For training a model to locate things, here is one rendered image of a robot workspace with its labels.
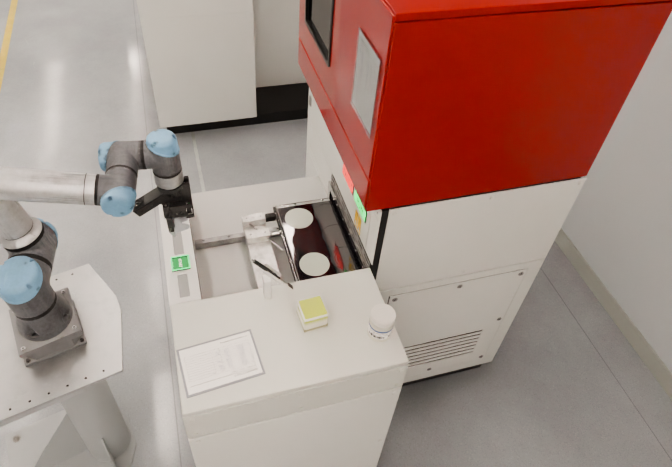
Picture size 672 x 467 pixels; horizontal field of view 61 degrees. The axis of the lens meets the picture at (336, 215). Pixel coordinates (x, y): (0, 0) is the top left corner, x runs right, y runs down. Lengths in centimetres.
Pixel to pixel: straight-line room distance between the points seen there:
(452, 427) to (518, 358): 51
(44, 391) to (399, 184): 116
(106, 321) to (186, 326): 33
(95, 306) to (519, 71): 144
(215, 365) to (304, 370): 24
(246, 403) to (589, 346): 199
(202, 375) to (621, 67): 137
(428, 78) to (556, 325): 199
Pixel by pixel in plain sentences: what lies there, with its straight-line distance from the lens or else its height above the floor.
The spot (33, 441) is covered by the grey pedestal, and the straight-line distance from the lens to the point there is 274.
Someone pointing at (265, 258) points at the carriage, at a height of 88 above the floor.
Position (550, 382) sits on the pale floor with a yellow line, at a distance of 294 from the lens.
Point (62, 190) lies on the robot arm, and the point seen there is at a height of 144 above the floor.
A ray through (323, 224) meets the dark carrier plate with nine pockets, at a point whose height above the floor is 90.
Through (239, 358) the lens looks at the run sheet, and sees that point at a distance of 162.
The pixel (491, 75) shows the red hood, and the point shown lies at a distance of 147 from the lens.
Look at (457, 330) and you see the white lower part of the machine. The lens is 238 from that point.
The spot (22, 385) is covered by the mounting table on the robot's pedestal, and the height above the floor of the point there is 82.
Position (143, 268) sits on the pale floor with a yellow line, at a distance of 312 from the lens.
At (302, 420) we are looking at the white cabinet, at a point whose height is 76.
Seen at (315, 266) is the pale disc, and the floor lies 90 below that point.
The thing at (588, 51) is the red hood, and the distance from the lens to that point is 161.
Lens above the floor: 236
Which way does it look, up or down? 46 degrees down
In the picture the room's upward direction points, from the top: 6 degrees clockwise
